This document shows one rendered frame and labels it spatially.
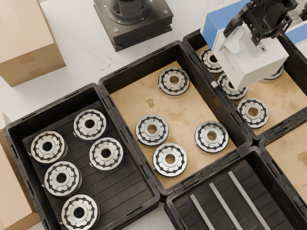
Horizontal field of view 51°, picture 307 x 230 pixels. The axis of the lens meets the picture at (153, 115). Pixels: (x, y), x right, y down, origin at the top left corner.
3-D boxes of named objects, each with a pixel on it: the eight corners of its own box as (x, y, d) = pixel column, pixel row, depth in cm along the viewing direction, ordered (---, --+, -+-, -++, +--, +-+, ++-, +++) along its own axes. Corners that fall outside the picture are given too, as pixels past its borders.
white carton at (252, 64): (199, 31, 88) (204, 10, 80) (237, 16, 90) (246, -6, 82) (235, 91, 82) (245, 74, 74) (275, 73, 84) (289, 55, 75)
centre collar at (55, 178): (51, 174, 93) (50, 173, 92) (67, 167, 93) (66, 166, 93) (56, 189, 91) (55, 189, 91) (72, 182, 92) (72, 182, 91)
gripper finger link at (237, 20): (222, 37, 73) (250, 9, 67) (219, 32, 73) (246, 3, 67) (234, 38, 76) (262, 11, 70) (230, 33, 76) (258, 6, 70)
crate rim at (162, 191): (96, 83, 98) (95, 80, 96) (179, 42, 104) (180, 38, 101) (162, 199, 86) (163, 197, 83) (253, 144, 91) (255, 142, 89)
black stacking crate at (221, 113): (102, 96, 107) (96, 81, 96) (177, 58, 112) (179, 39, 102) (162, 201, 95) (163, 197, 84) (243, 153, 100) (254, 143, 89)
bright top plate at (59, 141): (27, 139, 97) (26, 139, 96) (58, 126, 99) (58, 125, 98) (37, 169, 94) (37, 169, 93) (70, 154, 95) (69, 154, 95)
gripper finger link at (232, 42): (220, 66, 75) (249, 39, 69) (209, 46, 77) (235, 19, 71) (228, 65, 77) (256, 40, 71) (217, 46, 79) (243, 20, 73)
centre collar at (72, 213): (67, 209, 89) (67, 209, 89) (83, 200, 90) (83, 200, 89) (75, 225, 88) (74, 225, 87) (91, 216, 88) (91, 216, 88)
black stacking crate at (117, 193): (18, 139, 102) (2, 128, 91) (101, 97, 107) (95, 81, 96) (70, 257, 89) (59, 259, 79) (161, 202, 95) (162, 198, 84)
